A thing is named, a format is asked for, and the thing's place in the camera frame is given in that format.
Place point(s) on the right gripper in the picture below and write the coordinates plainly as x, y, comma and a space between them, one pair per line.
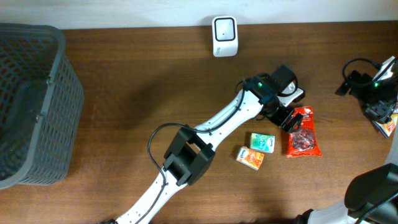
379, 111

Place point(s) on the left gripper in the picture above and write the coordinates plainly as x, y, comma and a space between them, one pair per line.
290, 118

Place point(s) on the yellow wet wipes pack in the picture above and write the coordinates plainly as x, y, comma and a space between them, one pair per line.
388, 128

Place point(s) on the red snack bag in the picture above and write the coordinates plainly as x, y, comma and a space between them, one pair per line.
304, 142

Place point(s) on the green tissue pack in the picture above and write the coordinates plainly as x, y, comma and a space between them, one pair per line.
262, 143

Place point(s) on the orange tissue pack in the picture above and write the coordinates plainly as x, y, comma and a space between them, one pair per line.
250, 158

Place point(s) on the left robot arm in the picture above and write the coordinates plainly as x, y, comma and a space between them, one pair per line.
192, 149

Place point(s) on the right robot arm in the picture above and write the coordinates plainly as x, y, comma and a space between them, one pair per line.
372, 196

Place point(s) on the grey plastic mesh basket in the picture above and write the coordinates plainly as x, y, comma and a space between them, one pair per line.
41, 103

